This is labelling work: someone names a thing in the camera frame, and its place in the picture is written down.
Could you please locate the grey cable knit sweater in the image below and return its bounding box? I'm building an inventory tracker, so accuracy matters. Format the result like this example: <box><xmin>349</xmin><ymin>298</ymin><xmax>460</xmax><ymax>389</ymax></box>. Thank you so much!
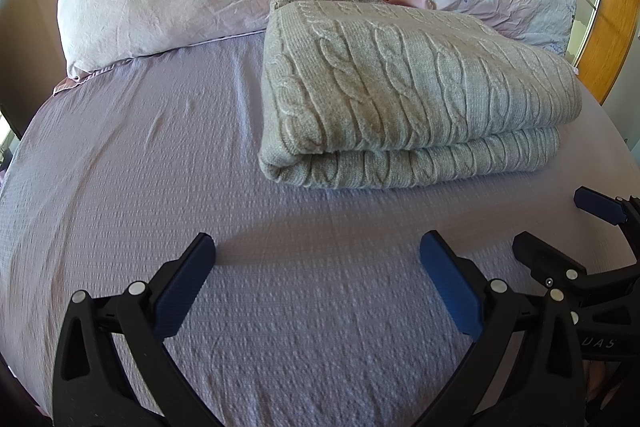
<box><xmin>258</xmin><ymin>0</ymin><xmax>584</xmax><ymax>190</ymax></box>

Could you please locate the lavender textured bedsheet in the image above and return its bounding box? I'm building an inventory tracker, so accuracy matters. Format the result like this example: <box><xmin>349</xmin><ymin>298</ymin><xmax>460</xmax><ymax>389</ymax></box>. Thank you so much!
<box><xmin>0</xmin><ymin>27</ymin><xmax>640</xmax><ymax>427</ymax></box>

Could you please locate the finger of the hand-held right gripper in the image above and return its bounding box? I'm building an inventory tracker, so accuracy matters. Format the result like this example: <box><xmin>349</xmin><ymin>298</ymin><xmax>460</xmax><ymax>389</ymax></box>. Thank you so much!
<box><xmin>573</xmin><ymin>187</ymin><xmax>640</xmax><ymax>228</ymax></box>
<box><xmin>512</xmin><ymin>231</ymin><xmax>589</xmax><ymax>291</ymax></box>

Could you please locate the wooden framed cabinet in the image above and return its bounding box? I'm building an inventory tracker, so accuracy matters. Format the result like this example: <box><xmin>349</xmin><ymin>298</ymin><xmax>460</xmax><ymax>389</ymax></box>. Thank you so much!
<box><xmin>569</xmin><ymin>0</ymin><xmax>640</xmax><ymax>106</ymax></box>

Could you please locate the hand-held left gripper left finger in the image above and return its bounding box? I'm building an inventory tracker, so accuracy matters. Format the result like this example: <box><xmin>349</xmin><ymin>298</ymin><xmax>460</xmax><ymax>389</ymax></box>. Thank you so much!
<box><xmin>52</xmin><ymin>233</ymin><xmax>217</xmax><ymax>427</ymax></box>

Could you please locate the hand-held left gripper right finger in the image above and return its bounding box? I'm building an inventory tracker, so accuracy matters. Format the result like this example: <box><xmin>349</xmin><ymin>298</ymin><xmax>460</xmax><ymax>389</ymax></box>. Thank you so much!
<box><xmin>415</xmin><ymin>230</ymin><xmax>587</xmax><ymax>427</ymax></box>

